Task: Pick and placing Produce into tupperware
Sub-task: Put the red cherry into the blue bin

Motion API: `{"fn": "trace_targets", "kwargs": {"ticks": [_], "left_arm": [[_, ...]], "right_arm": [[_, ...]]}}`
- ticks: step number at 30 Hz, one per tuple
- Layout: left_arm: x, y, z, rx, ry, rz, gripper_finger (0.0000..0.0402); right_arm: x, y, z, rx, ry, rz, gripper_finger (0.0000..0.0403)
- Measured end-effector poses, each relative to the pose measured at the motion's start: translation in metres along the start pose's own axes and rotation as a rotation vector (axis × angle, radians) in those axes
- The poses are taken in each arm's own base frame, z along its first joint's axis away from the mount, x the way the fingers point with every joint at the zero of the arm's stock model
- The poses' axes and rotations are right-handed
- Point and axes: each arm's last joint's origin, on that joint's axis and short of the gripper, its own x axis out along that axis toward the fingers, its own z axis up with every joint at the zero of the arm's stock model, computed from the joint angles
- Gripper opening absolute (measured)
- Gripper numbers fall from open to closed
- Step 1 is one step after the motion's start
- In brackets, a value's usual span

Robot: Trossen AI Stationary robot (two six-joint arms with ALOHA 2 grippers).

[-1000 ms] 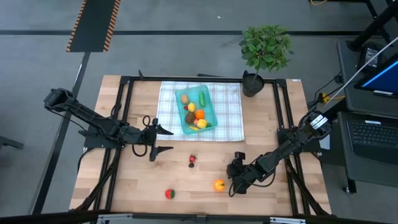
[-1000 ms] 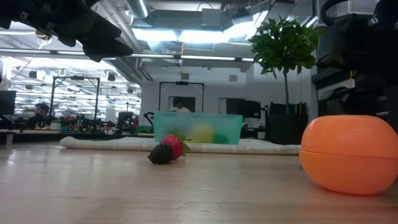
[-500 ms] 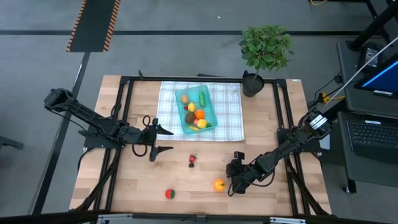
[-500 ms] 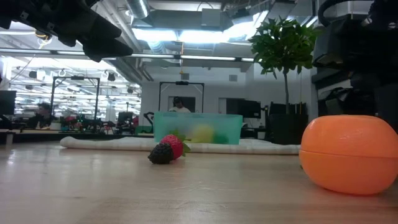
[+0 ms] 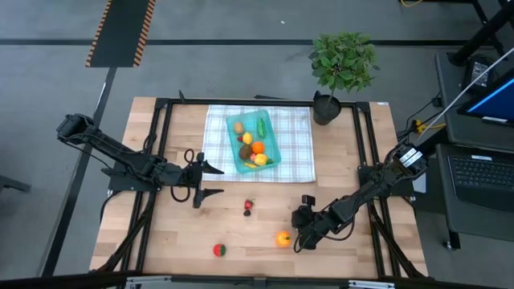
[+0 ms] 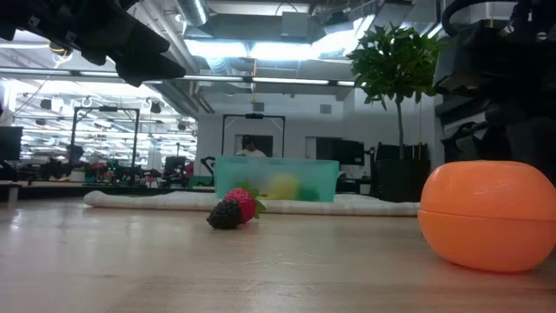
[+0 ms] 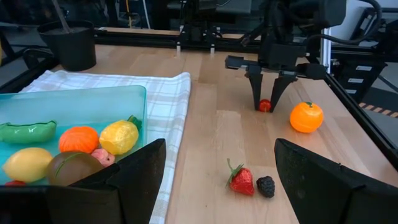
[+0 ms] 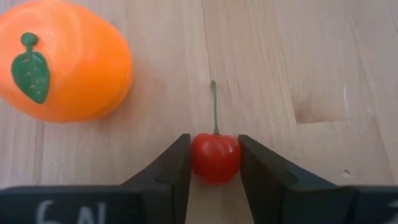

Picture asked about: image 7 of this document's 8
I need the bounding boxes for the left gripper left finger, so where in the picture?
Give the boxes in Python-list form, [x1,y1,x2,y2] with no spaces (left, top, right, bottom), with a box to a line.
[0,138,167,224]

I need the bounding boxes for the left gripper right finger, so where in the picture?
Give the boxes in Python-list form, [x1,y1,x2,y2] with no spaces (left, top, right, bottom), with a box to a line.
[274,138,398,224]

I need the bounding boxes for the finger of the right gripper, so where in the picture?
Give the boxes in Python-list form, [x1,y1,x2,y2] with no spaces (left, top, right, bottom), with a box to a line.
[269,72,299,113]
[244,68,264,112]

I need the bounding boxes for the small red toy cherry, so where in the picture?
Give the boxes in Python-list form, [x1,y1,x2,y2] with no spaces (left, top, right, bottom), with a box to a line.
[258,98,272,113]

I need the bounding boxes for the orange toy orange green stem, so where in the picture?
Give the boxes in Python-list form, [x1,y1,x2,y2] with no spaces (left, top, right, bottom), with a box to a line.
[289,101,325,134]

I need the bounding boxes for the pink red toy fruit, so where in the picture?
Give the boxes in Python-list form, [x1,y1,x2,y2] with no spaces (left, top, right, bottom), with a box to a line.
[91,147,116,168]

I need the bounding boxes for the yellow toy pineapple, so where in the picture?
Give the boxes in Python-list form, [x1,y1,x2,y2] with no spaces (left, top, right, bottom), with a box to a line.
[98,114,143,156]

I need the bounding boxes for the brown toy kiwi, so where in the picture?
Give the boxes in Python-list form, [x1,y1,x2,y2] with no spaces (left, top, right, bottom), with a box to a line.
[45,151,105,187]

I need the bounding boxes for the orange ridged toy mandarin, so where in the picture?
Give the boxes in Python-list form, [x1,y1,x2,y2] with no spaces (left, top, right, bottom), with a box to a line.
[58,125,100,154]

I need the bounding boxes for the red toy strawberry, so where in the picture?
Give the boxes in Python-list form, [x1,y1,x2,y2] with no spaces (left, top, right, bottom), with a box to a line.
[225,157,256,197]

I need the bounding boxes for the yellow toy lemon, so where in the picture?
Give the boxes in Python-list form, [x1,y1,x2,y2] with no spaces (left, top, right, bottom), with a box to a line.
[2,147,54,184]

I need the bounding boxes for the green toy cucumber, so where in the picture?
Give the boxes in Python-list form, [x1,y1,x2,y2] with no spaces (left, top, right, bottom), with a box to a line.
[0,120,58,144]

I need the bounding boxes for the teal translucent tupperware container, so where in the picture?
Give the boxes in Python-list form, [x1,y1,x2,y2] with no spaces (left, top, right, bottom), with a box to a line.
[0,85,148,187]

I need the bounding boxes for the white panel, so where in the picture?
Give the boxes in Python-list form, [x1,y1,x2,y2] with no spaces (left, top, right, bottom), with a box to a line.
[323,27,332,75]

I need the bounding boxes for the black toy blackberry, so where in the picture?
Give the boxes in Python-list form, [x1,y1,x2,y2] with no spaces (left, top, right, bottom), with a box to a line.
[256,175,276,199]

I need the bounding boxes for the black box white labels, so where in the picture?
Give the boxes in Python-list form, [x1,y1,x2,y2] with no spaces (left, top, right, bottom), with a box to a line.
[331,59,388,104]

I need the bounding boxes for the white checkered cloth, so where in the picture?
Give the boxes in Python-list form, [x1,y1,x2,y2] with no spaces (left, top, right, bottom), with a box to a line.
[18,69,192,224]

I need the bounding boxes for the small red toy tomato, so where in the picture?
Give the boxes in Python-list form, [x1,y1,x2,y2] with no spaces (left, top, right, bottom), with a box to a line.
[4,179,27,187]

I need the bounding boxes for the green plant in black pot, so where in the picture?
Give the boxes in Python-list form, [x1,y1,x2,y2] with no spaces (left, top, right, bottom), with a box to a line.
[37,0,97,72]

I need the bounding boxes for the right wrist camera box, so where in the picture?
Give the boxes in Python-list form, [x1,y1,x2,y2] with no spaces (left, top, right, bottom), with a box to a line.
[260,42,308,68]

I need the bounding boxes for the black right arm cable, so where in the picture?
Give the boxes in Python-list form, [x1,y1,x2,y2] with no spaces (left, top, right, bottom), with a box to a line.
[306,0,384,46]

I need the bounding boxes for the yellow cable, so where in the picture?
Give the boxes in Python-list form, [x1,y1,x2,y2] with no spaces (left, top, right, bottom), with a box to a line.
[125,0,132,29]

